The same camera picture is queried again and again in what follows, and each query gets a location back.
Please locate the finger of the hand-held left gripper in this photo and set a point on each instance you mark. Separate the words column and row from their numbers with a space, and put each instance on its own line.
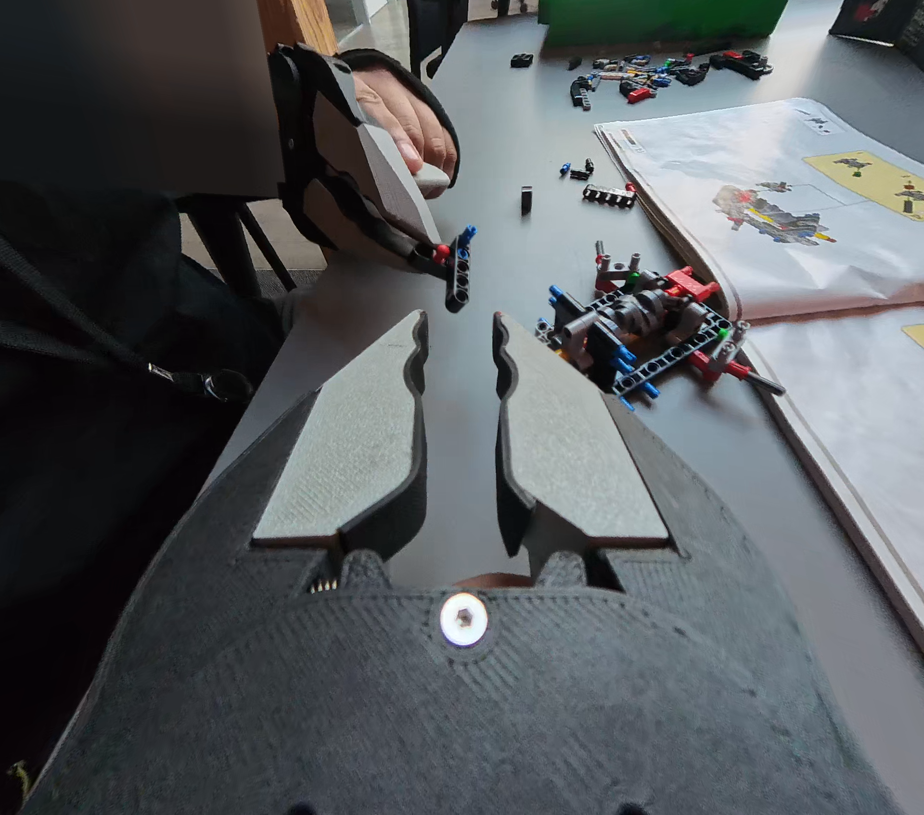
column 328, row 209
column 393, row 187

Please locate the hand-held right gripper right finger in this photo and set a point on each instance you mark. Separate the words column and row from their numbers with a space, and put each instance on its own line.
column 570, row 454

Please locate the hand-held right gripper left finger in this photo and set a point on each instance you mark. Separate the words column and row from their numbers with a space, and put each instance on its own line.
column 354, row 454

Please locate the black pinned lego liftarm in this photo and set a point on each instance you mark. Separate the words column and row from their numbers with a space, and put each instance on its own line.
column 459, row 274

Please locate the lego chassis assembly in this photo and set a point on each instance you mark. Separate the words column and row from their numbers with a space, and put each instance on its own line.
column 650, row 324

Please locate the small black lego brick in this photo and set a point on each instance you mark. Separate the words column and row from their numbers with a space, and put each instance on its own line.
column 528, row 200

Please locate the black lego connector piece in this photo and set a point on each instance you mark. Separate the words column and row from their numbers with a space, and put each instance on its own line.
column 521, row 61

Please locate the black lego beam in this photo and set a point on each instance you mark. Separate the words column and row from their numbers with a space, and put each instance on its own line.
column 606, row 196

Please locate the pile of loose lego pieces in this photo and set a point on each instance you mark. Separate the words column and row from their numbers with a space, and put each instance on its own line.
column 650, row 79

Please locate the person's left hand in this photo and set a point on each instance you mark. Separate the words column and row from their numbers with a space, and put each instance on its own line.
column 404, row 115

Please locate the black chair base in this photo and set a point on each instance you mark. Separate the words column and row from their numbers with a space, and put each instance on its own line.
column 224, row 238

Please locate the white instruction booklet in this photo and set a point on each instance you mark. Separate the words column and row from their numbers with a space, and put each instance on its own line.
column 758, row 165

